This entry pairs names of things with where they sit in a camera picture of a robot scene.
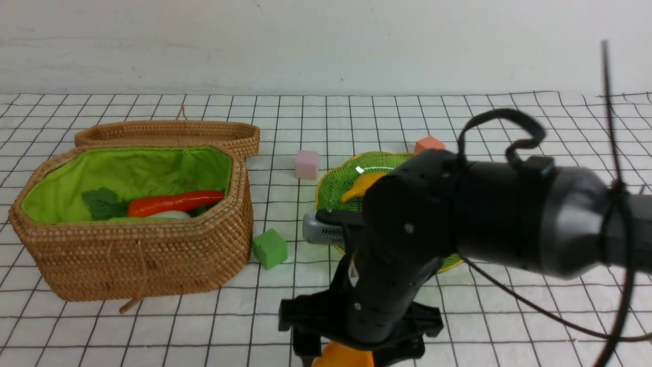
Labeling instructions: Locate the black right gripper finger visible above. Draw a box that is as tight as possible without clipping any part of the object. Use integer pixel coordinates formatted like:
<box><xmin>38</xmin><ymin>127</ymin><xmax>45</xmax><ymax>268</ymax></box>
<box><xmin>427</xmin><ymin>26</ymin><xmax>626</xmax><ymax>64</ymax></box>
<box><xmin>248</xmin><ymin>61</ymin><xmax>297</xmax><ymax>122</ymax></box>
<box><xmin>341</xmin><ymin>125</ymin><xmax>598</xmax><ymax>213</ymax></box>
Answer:
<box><xmin>291</xmin><ymin>328</ymin><xmax>322</xmax><ymax>366</ymax></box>

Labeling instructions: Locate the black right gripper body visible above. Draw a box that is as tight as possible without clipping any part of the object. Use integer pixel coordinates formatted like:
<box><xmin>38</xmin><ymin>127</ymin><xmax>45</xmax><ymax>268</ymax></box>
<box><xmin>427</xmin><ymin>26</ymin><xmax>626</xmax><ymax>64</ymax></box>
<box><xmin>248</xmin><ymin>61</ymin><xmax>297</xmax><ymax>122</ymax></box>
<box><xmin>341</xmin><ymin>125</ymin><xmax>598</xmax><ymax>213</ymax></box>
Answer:
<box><xmin>278</xmin><ymin>248</ymin><xmax>443</xmax><ymax>366</ymax></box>

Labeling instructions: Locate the orange toy mango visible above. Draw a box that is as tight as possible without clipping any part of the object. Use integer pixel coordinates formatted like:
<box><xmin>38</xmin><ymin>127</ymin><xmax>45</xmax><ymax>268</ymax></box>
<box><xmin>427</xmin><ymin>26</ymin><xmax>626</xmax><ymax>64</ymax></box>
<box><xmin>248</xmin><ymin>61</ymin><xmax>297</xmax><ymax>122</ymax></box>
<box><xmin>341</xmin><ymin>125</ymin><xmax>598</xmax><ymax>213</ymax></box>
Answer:
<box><xmin>310</xmin><ymin>341</ymin><xmax>375</xmax><ymax>367</ymax></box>

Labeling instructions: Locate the yellow toy banana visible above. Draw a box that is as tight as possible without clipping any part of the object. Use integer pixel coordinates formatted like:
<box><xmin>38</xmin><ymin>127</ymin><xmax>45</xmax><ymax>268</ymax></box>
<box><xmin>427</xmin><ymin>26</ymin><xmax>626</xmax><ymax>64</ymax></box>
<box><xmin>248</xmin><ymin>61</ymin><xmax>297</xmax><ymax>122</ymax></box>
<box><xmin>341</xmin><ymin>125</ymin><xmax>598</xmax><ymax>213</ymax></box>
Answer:
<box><xmin>340</xmin><ymin>172</ymin><xmax>387</xmax><ymax>203</ymax></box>

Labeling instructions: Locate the white toy radish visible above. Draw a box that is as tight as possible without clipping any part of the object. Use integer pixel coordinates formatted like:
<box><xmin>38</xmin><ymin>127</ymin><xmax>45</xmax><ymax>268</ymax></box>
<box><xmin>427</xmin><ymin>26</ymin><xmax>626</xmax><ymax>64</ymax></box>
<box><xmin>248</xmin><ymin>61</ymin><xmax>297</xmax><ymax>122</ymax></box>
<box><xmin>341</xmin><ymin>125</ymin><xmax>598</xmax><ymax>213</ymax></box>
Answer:
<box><xmin>147</xmin><ymin>211</ymin><xmax>191</xmax><ymax>219</ymax></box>

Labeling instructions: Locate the orange toy carrot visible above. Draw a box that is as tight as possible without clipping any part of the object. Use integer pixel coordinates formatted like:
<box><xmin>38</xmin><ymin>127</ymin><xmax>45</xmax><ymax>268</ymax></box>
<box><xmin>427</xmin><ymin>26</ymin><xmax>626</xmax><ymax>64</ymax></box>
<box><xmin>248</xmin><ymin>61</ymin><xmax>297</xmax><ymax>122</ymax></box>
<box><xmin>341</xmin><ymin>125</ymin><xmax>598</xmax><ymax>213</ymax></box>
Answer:
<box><xmin>81</xmin><ymin>187</ymin><xmax>226</xmax><ymax>222</ymax></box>

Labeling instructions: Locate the green toy cucumber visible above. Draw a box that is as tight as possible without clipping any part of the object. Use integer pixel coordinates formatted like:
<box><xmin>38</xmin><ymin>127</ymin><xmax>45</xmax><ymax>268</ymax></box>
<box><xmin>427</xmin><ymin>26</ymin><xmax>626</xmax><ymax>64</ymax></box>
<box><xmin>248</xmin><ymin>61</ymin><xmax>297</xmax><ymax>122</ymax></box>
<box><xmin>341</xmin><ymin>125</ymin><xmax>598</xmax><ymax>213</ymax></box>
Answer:
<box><xmin>103</xmin><ymin>218</ymin><xmax>177</xmax><ymax>223</ymax></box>

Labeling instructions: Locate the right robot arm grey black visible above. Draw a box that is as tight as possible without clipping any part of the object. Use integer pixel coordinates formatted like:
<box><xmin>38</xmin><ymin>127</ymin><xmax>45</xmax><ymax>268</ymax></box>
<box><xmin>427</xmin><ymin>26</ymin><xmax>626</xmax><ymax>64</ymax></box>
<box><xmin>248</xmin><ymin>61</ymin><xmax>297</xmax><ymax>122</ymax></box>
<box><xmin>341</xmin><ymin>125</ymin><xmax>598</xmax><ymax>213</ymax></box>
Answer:
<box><xmin>279</xmin><ymin>150</ymin><xmax>650</xmax><ymax>366</ymax></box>

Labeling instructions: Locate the green foam cube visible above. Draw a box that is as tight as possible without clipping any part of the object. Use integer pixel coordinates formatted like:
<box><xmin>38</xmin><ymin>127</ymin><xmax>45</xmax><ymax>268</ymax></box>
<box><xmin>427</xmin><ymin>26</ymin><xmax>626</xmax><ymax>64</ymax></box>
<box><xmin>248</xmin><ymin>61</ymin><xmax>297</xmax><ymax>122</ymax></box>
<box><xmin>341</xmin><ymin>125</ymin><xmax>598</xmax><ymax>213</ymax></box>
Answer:
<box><xmin>252</xmin><ymin>228</ymin><xmax>288</xmax><ymax>270</ymax></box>

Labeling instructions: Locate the white checkered tablecloth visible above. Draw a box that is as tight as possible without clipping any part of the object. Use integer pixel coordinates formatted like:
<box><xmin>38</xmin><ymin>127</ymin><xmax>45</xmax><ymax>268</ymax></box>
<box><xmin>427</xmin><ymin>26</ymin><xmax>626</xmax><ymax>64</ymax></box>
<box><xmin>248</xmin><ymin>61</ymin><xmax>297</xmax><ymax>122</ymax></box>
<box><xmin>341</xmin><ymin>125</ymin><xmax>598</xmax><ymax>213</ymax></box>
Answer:
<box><xmin>1</xmin><ymin>91</ymin><xmax>650</xmax><ymax>366</ymax></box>

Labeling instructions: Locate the green glass leaf plate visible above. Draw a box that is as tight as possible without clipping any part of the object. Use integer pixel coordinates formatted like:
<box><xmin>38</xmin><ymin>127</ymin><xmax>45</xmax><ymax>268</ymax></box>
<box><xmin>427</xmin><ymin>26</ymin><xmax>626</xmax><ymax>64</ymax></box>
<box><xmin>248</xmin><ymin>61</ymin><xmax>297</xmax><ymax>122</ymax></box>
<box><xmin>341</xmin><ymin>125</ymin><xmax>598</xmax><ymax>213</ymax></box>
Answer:
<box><xmin>314</xmin><ymin>151</ymin><xmax>464</xmax><ymax>274</ymax></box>

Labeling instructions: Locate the pink foam cube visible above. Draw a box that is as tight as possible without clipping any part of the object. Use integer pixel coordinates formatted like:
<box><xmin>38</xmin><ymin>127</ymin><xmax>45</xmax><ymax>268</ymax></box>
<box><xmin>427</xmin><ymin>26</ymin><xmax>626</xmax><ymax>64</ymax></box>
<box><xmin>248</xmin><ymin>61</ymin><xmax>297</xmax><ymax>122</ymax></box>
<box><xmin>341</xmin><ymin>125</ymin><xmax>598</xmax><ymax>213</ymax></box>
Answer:
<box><xmin>295</xmin><ymin>149</ymin><xmax>320</xmax><ymax>180</ymax></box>

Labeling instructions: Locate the orange-red foam cube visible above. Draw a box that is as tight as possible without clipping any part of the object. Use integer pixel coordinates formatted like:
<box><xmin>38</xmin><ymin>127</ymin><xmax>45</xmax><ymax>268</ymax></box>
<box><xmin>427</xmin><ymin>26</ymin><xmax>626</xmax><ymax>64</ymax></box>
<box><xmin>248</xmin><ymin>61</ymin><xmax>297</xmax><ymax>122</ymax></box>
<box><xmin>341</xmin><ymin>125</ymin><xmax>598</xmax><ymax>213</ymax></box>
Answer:
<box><xmin>414</xmin><ymin>136</ymin><xmax>446</xmax><ymax>155</ymax></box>

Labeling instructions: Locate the woven rattan basket lid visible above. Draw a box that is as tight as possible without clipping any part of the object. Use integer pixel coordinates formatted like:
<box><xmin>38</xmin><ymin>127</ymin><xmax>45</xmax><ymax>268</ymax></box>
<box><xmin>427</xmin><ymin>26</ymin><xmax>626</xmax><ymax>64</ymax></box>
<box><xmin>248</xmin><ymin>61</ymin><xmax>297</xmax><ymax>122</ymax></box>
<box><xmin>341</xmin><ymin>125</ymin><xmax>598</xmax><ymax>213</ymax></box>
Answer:
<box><xmin>74</xmin><ymin>107</ymin><xmax>260</xmax><ymax>159</ymax></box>

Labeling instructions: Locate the woven rattan basket green lining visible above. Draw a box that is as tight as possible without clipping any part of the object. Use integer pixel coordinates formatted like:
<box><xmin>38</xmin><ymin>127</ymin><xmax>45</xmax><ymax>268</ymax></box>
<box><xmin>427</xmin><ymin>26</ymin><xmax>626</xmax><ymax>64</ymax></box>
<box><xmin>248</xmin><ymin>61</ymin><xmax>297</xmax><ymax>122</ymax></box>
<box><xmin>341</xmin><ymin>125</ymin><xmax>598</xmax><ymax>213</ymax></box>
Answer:
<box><xmin>8</xmin><ymin>144</ymin><xmax>254</xmax><ymax>302</ymax></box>

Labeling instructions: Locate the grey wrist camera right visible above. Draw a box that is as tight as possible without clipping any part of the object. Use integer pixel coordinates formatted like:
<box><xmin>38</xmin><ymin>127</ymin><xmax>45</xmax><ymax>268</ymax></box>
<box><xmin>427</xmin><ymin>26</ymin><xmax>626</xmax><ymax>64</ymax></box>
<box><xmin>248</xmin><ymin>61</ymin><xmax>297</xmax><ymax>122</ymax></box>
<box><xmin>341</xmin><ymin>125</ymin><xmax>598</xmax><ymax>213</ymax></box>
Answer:
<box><xmin>302</xmin><ymin>208</ymin><xmax>364</xmax><ymax>250</ymax></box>

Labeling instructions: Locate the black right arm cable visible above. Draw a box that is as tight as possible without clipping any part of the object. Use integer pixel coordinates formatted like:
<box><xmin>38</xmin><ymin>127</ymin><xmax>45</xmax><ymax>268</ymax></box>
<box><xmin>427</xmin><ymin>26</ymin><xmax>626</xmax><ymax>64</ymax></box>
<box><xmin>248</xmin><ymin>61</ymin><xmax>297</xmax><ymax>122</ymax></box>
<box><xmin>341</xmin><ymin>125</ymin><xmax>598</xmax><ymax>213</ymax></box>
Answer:
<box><xmin>456</xmin><ymin>40</ymin><xmax>652</xmax><ymax>367</ymax></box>

